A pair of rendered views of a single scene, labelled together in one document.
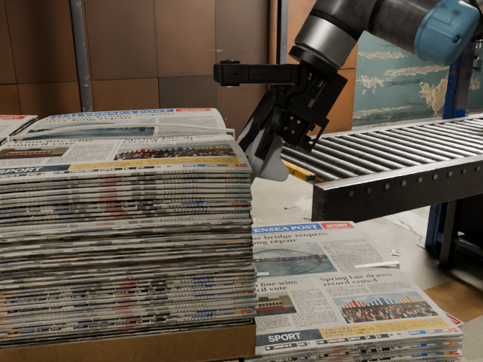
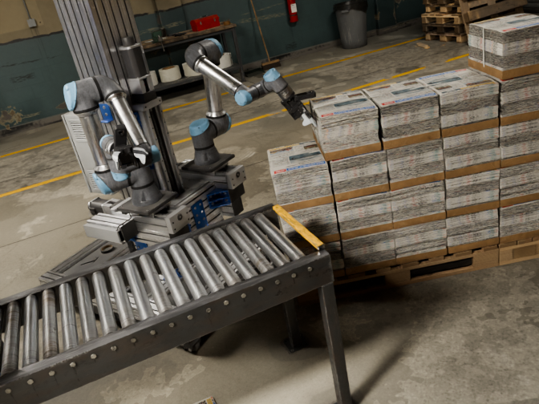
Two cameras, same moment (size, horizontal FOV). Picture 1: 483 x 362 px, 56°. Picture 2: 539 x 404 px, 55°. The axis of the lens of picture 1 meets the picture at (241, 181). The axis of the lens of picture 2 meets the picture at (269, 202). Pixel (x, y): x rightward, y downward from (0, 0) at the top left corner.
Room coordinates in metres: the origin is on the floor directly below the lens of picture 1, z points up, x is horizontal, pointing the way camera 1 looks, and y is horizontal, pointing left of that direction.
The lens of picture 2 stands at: (3.21, 0.12, 1.82)
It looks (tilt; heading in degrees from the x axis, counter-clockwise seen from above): 26 degrees down; 189
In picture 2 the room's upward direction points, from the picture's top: 12 degrees counter-clockwise
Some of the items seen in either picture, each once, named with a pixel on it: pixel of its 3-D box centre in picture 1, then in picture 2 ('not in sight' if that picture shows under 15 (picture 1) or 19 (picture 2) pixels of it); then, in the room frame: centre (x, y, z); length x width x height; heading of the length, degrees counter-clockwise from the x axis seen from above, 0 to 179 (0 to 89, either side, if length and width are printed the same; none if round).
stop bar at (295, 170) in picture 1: (270, 159); (297, 225); (1.37, -0.09, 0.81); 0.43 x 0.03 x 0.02; 27
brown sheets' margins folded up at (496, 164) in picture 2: not in sight; (383, 210); (0.57, 0.32, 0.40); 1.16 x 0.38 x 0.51; 99
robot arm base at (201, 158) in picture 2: not in sight; (205, 152); (0.49, -0.63, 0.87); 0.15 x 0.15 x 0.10
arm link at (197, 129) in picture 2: not in sight; (201, 132); (0.48, -0.62, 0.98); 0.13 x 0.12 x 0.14; 147
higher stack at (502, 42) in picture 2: not in sight; (509, 143); (0.45, 1.03, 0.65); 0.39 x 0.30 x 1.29; 9
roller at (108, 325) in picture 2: (446, 144); (103, 304); (1.72, -0.80, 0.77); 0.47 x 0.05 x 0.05; 27
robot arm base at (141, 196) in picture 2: not in sight; (144, 191); (0.92, -0.86, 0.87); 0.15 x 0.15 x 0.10
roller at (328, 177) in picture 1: (293, 167); (278, 238); (1.39, -0.17, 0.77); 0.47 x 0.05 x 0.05; 27
